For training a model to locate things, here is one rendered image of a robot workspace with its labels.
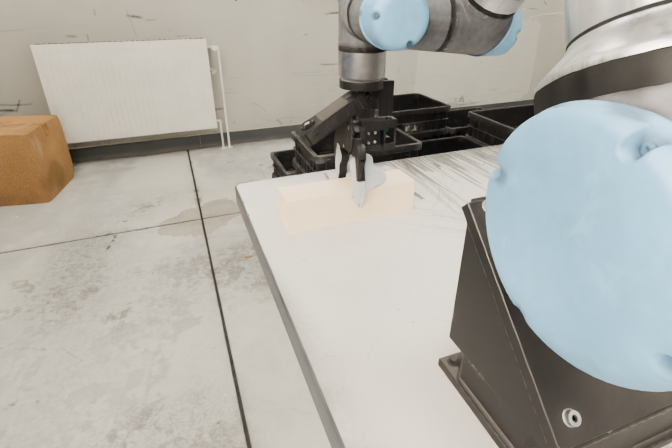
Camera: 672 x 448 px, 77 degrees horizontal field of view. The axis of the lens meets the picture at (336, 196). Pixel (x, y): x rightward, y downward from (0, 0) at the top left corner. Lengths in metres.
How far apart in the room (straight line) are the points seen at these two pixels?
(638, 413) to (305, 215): 0.49
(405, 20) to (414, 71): 3.25
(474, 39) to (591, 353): 0.47
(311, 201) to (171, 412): 0.88
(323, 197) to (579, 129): 0.56
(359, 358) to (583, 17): 0.39
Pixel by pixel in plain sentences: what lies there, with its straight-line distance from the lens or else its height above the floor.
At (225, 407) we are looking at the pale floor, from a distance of 1.38.
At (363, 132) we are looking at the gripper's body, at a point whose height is 0.86.
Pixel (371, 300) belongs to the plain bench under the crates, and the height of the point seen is 0.70.
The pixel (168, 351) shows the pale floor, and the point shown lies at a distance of 1.58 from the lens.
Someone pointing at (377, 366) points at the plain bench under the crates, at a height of 0.70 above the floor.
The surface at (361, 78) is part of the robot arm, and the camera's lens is 0.66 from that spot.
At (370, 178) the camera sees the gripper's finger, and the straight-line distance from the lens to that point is 0.71.
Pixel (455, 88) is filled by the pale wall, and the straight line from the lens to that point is 4.07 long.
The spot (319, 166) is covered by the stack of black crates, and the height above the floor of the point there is 0.56.
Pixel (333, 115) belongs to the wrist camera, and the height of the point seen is 0.89.
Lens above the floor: 1.07
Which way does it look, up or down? 26 degrees down
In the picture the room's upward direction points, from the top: straight up
